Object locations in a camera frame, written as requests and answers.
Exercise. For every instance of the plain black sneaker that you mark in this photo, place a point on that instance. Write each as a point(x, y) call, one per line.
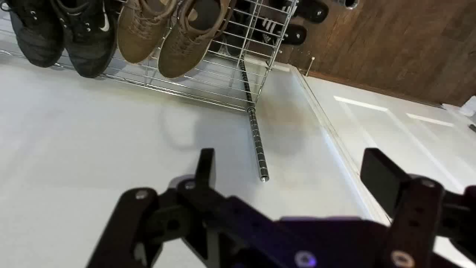
point(35, 35)

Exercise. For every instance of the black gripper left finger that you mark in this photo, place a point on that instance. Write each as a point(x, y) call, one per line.
point(134, 224)

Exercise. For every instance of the black sandal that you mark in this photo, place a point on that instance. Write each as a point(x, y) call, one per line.
point(313, 11)
point(297, 35)

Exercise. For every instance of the white door frame trim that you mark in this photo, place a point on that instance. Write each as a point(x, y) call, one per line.
point(367, 199)

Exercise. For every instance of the tan suede shoe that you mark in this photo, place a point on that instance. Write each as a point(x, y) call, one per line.
point(142, 30)
point(184, 50)

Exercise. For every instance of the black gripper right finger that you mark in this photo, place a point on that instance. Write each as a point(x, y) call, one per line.
point(417, 218)

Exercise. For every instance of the black sneaker with white swoosh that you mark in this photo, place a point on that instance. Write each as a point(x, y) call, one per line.
point(90, 42)

